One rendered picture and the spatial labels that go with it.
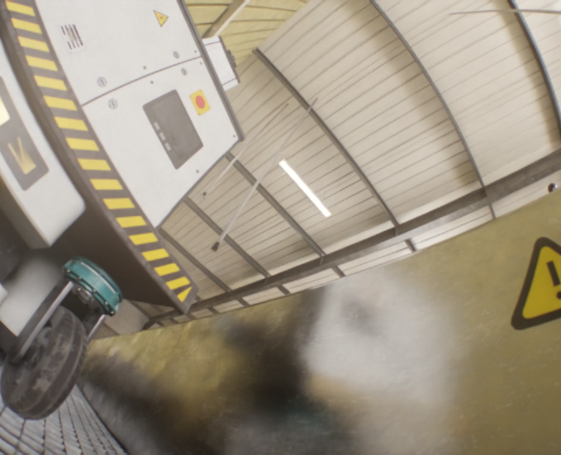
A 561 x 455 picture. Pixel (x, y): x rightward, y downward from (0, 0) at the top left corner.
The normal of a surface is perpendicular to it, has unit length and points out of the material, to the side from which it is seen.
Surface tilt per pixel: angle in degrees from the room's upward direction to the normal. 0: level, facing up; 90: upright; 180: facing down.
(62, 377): 87
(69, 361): 71
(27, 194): 90
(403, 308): 90
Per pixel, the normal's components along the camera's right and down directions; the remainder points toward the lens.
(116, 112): 0.89, -0.08
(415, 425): -0.66, -0.67
